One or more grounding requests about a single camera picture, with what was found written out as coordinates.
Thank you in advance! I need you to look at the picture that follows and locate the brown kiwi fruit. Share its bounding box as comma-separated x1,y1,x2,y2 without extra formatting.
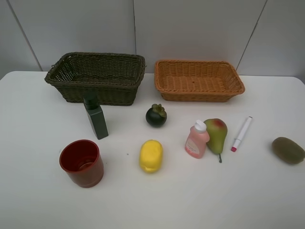
272,137,305,165

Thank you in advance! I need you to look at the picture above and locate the pink soap bottle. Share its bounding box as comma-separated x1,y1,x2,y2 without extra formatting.
184,120,210,159

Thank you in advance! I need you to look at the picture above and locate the dark green square bottle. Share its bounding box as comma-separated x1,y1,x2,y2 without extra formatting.
83,91,109,140

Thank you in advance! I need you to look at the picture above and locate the red plastic cup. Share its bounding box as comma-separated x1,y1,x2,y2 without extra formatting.
59,139,104,188

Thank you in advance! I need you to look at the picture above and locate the white pink marker pen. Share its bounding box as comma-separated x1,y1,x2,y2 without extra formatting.
231,116,253,152

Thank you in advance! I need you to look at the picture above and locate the dark mangosteen fruit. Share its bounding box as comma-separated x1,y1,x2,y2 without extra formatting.
145,104,167,127

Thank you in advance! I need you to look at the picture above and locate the green red pear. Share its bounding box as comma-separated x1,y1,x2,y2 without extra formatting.
204,118,228,163

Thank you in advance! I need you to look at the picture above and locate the yellow soap box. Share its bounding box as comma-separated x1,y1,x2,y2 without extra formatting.
139,139,163,173

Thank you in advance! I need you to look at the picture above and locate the orange wicker basket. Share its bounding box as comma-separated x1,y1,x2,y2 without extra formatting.
154,60,245,103

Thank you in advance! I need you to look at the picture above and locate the dark brown wicker basket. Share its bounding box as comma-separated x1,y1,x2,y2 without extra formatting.
45,52,146,106

